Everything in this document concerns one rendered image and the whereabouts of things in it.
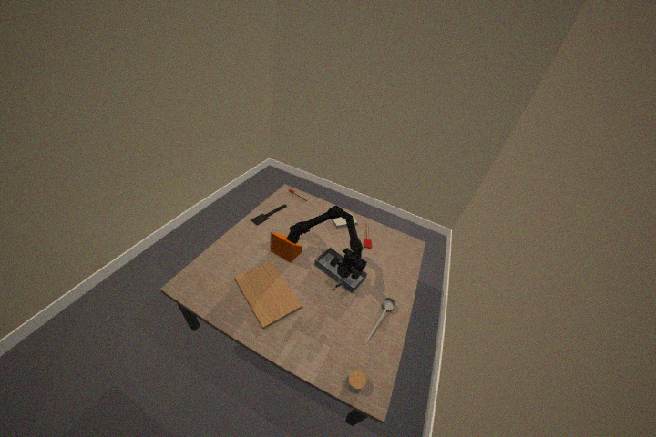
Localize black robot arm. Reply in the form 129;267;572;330
287;206;367;278

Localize grey rectangular tin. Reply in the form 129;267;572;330
314;248;368;294

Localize grey saucepan with long handle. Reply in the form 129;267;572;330
365;298;396;342

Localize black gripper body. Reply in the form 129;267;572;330
330;257;362;279

